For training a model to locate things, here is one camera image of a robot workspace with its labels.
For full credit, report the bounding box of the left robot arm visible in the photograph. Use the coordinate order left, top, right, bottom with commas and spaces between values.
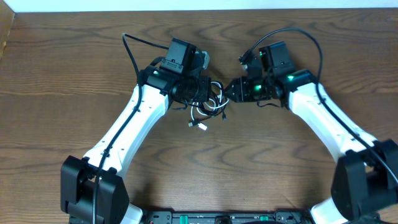
60, 39, 211, 223

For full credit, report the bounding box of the black USB cable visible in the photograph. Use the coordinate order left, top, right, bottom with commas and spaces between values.
170, 80, 228, 127

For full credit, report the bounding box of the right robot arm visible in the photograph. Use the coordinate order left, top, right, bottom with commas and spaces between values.
226, 42, 397, 223

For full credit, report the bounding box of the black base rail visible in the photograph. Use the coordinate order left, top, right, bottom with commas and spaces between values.
139, 210, 313, 224

